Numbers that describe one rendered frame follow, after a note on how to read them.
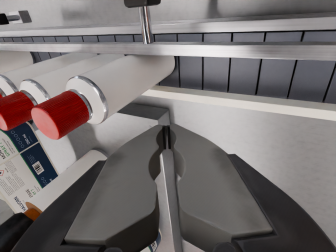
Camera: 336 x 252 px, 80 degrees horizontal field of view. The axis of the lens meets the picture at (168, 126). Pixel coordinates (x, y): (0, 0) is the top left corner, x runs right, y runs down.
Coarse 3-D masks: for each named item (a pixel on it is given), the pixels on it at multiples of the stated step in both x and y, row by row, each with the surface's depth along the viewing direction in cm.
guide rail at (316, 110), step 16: (160, 96) 31; (176, 96) 30; (192, 96) 29; (208, 96) 28; (224, 96) 27; (240, 96) 27; (256, 96) 26; (288, 112) 24; (304, 112) 23; (320, 112) 22
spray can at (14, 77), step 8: (64, 56) 33; (72, 56) 33; (80, 56) 34; (88, 56) 35; (32, 64) 29; (40, 64) 29; (48, 64) 30; (56, 64) 31; (64, 64) 31; (8, 72) 26; (16, 72) 27; (24, 72) 27; (32, 72) 28; (40, 72) 28; (0, 80) 25; (8, 80) 25; (16, 80) 26; (0, 88) 25; (8, 88) 25; (16, 88) 26; (0, 96) 25
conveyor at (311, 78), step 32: (224, 32) 29; (256, 32) 24; (288, 32) 23; (320, 32) 22; (192, 64) 30; (224, 64) 28; (256, 64) 26; (288, 64) 24; (320, 64) 23; (288, 96) 26; (320, 96) 25
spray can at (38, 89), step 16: (80, 64) 28; (96, 64) 29; (32, 80) 23; (48, 80) 24; (64, 80) 25; (16, 96) 22; (32, 96) 23; (48, 96) 23; (0, 112) 20; (16, 112) 21; (0, 128) 22
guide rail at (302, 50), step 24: (0, 48) 36; (24, 48) 33; (48, 48) 30; (72, 48) 28; (96, 48) 26; (120, 48) 24; (144, 48) 23; (168, 48) 22; (192, 48) 20; (216, 48) 19; (240, 48) 18; (264, 48) 18; (288, 48) 17; (312, 48) 16
